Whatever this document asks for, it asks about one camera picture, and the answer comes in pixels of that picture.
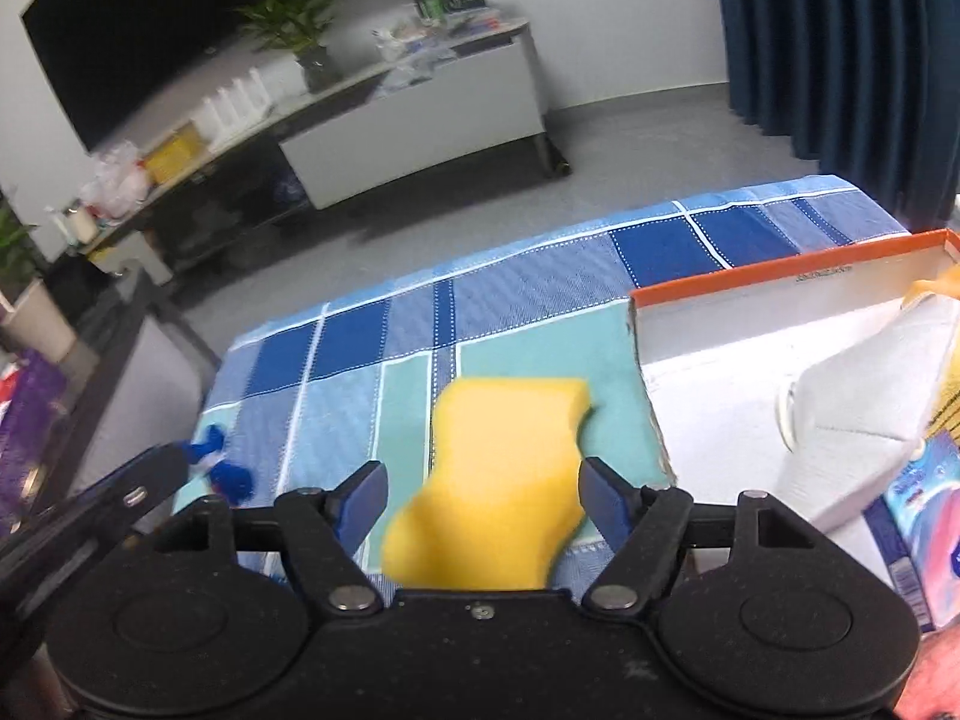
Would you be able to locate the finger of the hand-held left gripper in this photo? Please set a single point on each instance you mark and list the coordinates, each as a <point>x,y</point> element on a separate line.
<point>234,484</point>
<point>142,480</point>

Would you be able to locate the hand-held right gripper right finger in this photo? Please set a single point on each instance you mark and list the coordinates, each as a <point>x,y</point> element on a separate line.
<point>600,499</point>

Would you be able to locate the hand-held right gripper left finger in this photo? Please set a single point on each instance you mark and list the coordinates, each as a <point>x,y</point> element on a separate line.
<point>367,499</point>

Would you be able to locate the white face mask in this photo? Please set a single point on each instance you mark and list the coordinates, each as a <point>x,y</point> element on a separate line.
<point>862,397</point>

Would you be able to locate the rainbow tissue pack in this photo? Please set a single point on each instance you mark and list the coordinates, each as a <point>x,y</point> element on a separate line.
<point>922,525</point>

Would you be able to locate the yellow striped washcloth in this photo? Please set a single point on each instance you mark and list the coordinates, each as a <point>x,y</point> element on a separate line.
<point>951,382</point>

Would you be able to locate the orange-yellow cloth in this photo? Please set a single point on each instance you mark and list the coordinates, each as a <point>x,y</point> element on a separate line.
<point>921,289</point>

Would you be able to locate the purple tray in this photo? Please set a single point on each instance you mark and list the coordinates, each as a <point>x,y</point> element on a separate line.
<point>30,427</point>

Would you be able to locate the beige plant pot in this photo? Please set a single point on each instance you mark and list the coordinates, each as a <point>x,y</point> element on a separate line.
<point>37,322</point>

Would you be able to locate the blue checkered tablecloth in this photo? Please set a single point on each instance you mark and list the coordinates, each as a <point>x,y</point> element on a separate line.
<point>525,315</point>

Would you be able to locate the leafy green plant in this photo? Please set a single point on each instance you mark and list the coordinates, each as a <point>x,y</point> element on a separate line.
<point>15,247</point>

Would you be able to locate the TV cabinet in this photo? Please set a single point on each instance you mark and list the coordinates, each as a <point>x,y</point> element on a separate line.
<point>225,195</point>

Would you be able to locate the blue bag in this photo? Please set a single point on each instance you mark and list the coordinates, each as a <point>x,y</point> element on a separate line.
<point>289,189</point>

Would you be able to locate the white plastic bag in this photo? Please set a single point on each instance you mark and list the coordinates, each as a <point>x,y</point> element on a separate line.
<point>120,180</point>

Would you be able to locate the yellow tin box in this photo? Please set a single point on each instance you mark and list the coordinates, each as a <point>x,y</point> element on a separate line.
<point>172,154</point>

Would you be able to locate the white cabinet drawer front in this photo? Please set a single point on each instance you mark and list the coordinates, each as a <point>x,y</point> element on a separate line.
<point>420,127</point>

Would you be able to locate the potted plant dark pot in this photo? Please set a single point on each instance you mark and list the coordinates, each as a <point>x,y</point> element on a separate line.
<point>319,67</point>

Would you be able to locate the black television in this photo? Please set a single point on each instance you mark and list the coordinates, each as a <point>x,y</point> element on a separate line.
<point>150,37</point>

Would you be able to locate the pile of small packets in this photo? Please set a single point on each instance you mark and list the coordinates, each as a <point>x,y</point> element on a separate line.
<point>435,45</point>

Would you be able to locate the dark blue curtain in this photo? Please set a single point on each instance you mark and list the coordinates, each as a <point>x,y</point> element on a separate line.
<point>825,52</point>

